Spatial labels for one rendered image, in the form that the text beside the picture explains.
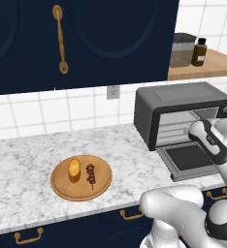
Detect kebab skewer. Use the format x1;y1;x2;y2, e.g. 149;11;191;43
85;163;97;191

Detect baguette bread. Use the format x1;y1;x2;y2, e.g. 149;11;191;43
67;157;81;184

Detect grey toaster oven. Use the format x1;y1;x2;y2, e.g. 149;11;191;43
133;81;227;182

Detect navy cupboard door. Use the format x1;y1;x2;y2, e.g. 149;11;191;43
43;0;180;92
0;0;46;97

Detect toaster oven door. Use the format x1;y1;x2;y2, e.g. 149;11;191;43
155;140;224;182

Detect round wooden board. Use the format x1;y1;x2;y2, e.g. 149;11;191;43
49;154;114;202

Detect grey lidded canister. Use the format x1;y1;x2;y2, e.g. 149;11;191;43
169;32;198;69

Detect navy drawer front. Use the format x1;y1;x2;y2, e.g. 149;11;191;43
201;185;227;212
95;206;156;248
0;215;99;248

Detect dark brown bottle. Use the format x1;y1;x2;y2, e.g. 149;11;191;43
190;37;209;68

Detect wooden shelf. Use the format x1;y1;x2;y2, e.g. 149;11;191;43
167;47;227;81

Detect white wall outlet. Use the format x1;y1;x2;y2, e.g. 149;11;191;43
106;84;121;101

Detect brass drawer handle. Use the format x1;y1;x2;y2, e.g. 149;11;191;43
14;227;45;245
205;187;227;202
119;205;145;222

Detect brass cupboard handle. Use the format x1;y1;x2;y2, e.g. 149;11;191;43
51;4;70;76

